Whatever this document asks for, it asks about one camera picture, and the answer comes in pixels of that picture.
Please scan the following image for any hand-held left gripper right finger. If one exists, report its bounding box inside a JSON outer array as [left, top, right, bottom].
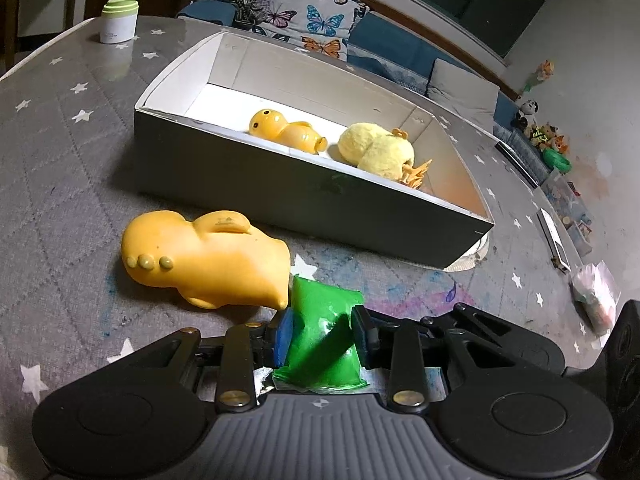
[[350, 302, 568, 408]]

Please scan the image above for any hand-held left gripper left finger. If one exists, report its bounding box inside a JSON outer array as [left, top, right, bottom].
[[106, 308, 298, 414]]

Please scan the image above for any green plastic packet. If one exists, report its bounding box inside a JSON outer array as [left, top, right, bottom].
[[272, 275, 371, 392]]

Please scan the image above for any large yellow rubber animal toy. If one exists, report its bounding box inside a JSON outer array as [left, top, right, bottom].
[[121, 210, 292, 311]]

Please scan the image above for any white cardboard box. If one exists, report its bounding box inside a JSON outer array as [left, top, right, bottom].
[[133, 31, 496, 272]]

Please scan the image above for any yellow plush chick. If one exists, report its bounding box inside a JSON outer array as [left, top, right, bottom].
[[337, 122, 434, 190]]

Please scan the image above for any small yellow rubber duck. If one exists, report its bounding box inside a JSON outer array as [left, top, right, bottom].
[[248, 108, 329, 155]]

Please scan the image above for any pink plastic bag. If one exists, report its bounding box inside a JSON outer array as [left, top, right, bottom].
[[571, 261, 622, 334]]

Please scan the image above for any white plate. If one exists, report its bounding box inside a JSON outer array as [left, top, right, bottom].
[[445, 238, 492, 273]]

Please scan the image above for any flat white box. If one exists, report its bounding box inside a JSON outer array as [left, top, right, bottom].
[[536, 207, 572, 274]]

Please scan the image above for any clear toy storage box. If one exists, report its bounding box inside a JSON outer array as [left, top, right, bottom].
[[542, 170, 597, 257]]

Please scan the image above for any green toy bowl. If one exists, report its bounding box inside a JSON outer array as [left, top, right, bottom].
[[544, 150, 572, 173]]

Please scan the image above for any grey star printed tablecloth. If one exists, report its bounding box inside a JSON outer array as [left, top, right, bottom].
[[0, 14, 608, 441]]

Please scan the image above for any grey pillow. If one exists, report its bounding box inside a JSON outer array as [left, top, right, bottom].
[[424, 57, 501, 122]]

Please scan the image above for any black and white plush dog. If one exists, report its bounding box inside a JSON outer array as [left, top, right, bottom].
[[515, 97, 540, 129]]

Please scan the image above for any butterfly printed cushion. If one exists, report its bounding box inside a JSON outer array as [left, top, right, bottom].
[[240, 0, 372, 62]]

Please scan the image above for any dark striped cloth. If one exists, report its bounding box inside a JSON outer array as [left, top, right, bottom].
[[189, 0, 274, 29]]

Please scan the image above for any white jar with green lid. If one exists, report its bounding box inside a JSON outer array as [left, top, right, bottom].
[[98, 0, 141, 45]]

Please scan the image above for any wooden chair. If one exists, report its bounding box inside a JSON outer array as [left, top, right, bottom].
[[0, 0, 87, 68]]

